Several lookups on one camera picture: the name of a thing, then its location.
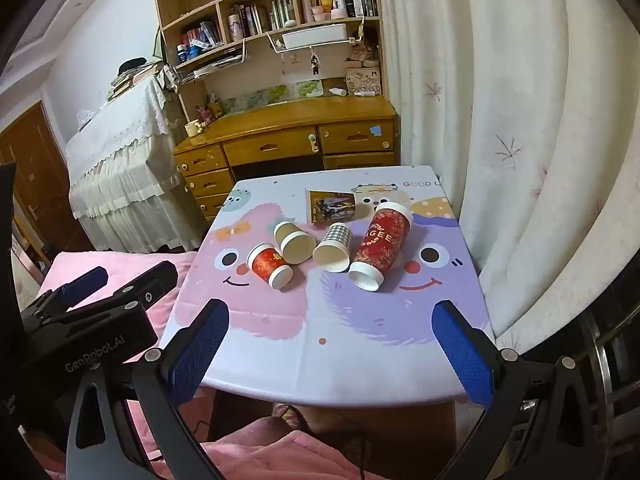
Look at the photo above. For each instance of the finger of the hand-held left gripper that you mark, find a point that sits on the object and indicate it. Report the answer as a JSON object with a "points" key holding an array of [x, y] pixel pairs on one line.
{"points": [[150, 282], [86, 281]]}

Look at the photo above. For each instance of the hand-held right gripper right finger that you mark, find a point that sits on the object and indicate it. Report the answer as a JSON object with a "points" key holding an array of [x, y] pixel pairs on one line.
{"points": [[465, 355]]}

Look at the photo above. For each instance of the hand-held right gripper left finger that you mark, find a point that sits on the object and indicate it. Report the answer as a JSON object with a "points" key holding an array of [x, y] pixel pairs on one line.
{"points": [[196, 355]]}

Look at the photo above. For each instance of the small red paper cup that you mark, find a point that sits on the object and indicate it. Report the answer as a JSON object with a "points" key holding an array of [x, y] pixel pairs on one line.
{"points": [[269, 265]]}

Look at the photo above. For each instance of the tall red paper cup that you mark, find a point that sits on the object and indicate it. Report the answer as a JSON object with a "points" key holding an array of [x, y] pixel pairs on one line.
{"points": [[382, 245]]}

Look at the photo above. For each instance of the beige paper cup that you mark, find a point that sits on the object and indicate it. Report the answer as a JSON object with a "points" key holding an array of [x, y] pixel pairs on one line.
{"points": [[294, 242]]}

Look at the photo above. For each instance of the checkered paper cup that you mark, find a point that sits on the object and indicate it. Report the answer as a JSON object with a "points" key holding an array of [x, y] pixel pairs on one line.
{"points": [[334, 249]]}

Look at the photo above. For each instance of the brown wooden door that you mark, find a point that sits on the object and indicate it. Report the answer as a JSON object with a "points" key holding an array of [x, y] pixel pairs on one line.
{"points": [[35, 180]]}

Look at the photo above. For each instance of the cartoon print folding table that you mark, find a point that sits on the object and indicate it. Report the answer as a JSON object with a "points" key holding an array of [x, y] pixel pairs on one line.
{"points": [[345, 330]]}

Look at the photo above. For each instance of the lace-covered cabinet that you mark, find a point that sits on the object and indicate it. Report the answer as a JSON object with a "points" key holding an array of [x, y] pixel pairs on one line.
{"points": [[125, 160]]}

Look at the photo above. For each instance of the pink fleece blanket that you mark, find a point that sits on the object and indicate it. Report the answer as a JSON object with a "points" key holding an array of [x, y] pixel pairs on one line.
{"points": [[280, 455]]}

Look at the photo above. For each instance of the cream mug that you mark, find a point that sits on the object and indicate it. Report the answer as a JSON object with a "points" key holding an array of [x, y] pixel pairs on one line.
{"points": [[192, 128]]}

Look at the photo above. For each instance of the glossy picture card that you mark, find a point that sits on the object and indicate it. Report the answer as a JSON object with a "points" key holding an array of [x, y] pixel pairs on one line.
{"points": [[330, 205]]}

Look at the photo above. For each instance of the wooden desk with drawers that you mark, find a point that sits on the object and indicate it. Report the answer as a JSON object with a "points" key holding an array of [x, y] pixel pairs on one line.
{"points": [[280, 132]]}

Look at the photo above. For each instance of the stack of books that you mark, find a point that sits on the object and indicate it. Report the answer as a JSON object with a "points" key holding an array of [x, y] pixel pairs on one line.
{"points": [[132, 82]]}

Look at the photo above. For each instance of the white drawer hook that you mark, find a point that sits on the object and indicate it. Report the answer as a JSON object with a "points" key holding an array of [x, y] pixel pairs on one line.
{"points": [[313, 142]]}

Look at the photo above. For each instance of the black hat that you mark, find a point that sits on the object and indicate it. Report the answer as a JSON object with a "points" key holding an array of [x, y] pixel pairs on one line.
{"points": [[132, 65]]}

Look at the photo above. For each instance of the white floral curtain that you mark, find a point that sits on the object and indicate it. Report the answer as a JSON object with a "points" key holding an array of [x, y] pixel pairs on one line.
{"points": [[510, 125]]}

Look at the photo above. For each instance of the blue sticky note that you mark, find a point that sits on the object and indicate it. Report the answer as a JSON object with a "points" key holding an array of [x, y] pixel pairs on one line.
{"points": [[376, 130]]}

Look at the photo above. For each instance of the small white bottle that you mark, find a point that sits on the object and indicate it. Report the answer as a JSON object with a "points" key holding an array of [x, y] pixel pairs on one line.
{"points": [[337, 91]]}

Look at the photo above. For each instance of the pink tumbler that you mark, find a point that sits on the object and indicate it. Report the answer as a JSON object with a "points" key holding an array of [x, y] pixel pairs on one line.
{"points": [[235, 27]]}

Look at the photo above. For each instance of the wooden bookshelf hutch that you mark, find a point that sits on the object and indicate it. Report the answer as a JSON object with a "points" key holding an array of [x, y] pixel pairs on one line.
{"points": [[260, 20]]}

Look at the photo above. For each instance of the patterned paper box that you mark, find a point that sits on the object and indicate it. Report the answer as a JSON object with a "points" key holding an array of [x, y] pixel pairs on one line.
{"points": [[363, 81]]}

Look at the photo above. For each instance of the row of shelf books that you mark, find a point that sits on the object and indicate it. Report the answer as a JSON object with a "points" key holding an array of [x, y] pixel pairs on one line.
{"points": [[270, 12]]}

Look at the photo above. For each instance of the white long shelf lamp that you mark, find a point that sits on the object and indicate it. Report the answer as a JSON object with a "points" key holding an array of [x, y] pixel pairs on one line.
{"points": [[315, 35]]}

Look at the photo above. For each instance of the metal chair frame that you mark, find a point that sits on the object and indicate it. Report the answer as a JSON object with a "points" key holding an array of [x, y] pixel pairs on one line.
{"points": [[607, 360]]}

